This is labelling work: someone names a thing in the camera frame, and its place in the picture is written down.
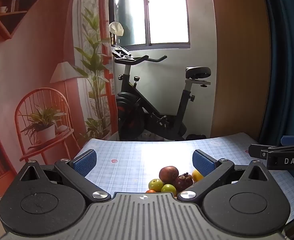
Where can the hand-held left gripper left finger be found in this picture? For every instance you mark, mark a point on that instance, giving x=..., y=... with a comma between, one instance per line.
x=85, y=162

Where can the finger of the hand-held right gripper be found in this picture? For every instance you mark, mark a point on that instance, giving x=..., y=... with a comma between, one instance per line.
x=293, y=140
x=258, y=150

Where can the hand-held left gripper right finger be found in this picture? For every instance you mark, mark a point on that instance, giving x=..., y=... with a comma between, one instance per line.
x=204, y=162

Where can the oval orange kumquat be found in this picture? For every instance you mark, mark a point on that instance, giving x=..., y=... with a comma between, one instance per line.
x=150, y=191

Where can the yellow lemon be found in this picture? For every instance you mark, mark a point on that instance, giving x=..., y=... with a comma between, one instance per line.
x=197, y=175

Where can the dark purple mangosteen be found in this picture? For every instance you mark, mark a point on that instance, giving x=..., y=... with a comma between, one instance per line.
x=184, y=182

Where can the red apple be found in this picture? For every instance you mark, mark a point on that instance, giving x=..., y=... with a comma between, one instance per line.
x=169, y=173

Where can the blue checked tablecloth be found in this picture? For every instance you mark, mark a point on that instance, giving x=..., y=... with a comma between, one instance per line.
x=127, y=155

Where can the small green apple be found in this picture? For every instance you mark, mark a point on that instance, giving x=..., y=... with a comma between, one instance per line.
x=168, y=189

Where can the large green apple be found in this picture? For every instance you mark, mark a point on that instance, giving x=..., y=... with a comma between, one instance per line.
x=155, y=184

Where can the dark blue curtain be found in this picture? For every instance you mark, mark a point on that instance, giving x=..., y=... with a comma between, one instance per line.
x=287, y=55

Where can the black exercise bike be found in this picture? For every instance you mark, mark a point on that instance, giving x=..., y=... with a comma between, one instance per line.
x=132, y=90

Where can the brown wooden board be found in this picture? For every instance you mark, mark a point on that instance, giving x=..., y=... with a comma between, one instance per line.
x=237, y=55

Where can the white crumpled bag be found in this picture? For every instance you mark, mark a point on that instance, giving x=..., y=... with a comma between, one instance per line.
x=116, y=28

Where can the window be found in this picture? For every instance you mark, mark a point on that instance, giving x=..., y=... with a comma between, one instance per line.
x=167, y=12

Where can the wall poster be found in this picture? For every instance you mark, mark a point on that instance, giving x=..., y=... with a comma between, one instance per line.
x=37, y=55

